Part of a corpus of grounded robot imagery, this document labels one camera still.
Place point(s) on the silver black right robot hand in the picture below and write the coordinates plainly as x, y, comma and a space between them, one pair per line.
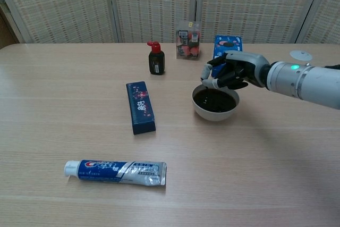
247, 65

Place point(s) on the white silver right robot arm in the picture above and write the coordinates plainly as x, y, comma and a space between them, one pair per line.
305, 83

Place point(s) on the blue Oreo cookie box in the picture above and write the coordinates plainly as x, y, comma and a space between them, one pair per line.
228, 43

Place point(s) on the white cup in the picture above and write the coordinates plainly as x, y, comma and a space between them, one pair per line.
215, 114

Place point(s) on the clear plastic box with toys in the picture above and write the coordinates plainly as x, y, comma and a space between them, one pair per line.
188, 41

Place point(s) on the long dark blue box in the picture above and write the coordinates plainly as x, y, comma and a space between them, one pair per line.
140, 107

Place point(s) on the woven bamboo folding screen panel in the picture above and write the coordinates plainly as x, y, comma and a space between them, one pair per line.
154, 3
329, 17
58, 6
255, 3

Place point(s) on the black ink bottle red cap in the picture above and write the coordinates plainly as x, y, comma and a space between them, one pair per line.
156, 62

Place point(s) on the blue white toothpaste tube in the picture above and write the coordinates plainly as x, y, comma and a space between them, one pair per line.
114, 171

